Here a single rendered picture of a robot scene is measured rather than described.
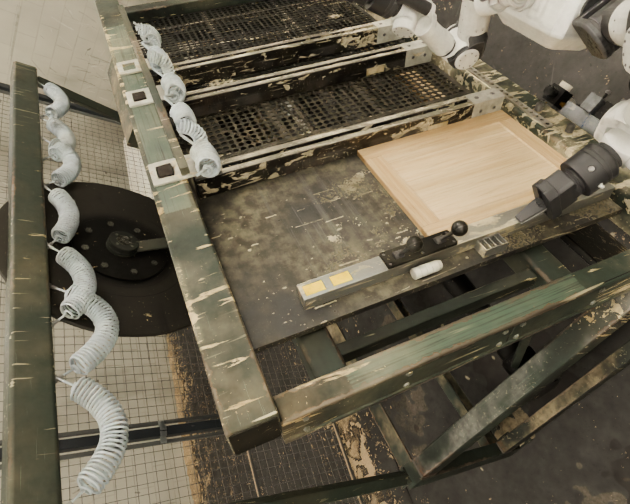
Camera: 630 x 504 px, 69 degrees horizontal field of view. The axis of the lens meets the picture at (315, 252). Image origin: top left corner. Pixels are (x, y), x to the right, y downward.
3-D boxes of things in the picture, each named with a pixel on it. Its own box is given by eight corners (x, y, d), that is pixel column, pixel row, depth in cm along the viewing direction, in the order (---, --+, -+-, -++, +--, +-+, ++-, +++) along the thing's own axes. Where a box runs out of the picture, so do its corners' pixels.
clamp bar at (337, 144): (502, 116, 161) (525, 48, 143) (164, 214, 131) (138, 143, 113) (485, 103, 167) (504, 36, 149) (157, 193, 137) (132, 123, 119)
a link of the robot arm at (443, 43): (412, 27, 143) (443, 55, 156) (423, 50, 138) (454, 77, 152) (441, 1, 136) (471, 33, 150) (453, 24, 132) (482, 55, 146)
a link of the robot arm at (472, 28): (474, 35, 153) (487, -28, 133) (489, 63, 148) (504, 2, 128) (440, 45, 154) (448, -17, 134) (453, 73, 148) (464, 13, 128)
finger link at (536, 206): (513, 215, 101) (537, 198, 100) (523, 225, 99) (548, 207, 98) (512, 212, 100) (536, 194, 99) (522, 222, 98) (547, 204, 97)
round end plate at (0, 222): (253, 326, 167) (-15, 324, 118) (246, 336, 170) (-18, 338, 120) (199, 194, 216) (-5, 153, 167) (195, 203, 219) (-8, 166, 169)
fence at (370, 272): (609, 198, 132) (615, 187, 129) (305, 310, 108) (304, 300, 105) (595, 187, 135) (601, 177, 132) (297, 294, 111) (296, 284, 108)
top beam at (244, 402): (284, 435, 89) (280, 415, 81) (234, 457, 86) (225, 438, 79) (123, 18, 225) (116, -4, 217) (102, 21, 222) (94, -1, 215)
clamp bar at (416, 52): (433, 63, 188) (444, 0, 170) (139, 134, 158) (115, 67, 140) (420, 53, 194) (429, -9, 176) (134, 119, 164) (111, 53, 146)
